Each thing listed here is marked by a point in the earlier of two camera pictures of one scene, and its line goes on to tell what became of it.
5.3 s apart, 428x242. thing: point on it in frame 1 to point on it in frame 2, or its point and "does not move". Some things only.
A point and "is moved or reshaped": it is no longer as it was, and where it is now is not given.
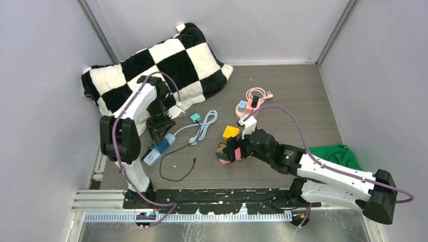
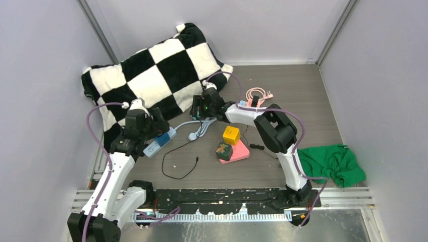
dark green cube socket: (221, 151) does not move
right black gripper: (232, 142) to (198, 101)
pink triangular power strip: (237, 156) does not move
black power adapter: (255, 102) does not move
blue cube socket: (163, 145) is moved or reshaped
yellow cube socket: (230, 131) does not move
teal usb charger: (196, 116) does not move
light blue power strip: (153, 156) to (164, 141)
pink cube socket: (251, 110) does not move
